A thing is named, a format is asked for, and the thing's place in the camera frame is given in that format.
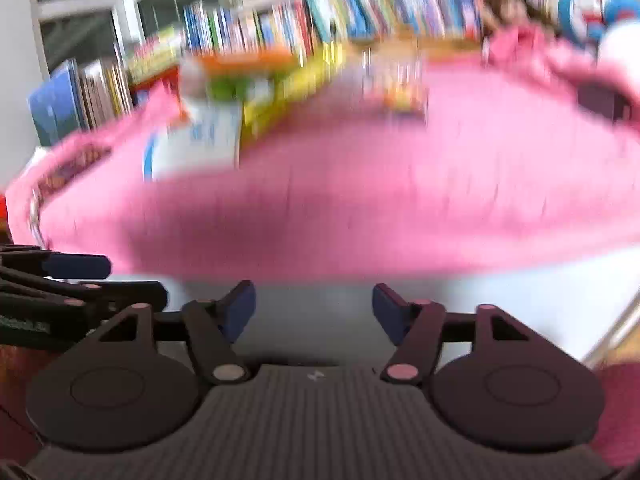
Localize orange cardboard box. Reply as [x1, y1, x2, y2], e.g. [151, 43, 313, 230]
[197, 50, 301, 81]

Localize white blue printed packet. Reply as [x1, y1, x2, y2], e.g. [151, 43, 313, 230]
[142, 99, 244, 183]

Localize green and white wrappers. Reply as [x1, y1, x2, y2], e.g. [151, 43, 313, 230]
[209, 72, 272, 104]

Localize clear plastic wrapper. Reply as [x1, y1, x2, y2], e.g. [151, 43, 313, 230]
[361, 45, 432, 117]

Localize stack of flat books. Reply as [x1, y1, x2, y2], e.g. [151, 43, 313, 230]
[126, 27, 184, 86]

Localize person's leg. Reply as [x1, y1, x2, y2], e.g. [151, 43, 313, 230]
[0, 347, 56, 461]
[592, 362, 640, 468]

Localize yellow green packet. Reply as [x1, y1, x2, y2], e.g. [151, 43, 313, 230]
[240, 44, 347, 142]

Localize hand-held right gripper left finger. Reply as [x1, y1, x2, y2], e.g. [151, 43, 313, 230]
[70, 280, 257, 385]

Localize small dark box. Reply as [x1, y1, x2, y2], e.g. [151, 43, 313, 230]
[576, 81, 632, 122]

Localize pink blanket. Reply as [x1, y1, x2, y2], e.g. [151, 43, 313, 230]
[5, 35, 640, 281]

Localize row of large books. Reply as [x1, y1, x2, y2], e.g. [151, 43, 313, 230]
[27, 57, 137, 149]

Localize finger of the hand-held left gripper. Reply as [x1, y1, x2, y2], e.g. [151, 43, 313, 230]
[0, 266, 168, 319]
[0, 244, 112, 280]

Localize person's right leg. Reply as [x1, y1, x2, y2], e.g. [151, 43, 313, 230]
[592, 362, 640, 468]

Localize blue white cat plush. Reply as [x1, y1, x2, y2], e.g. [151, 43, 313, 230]
[556, 0, 640, 92]

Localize brown-haired doll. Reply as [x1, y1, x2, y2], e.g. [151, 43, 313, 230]
[479, 0, 557, 69]

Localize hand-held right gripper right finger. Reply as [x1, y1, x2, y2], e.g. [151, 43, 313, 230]
[372, 283, 566, 385]

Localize person's left leg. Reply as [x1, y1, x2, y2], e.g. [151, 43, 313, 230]
[0, 347, 56, 461]

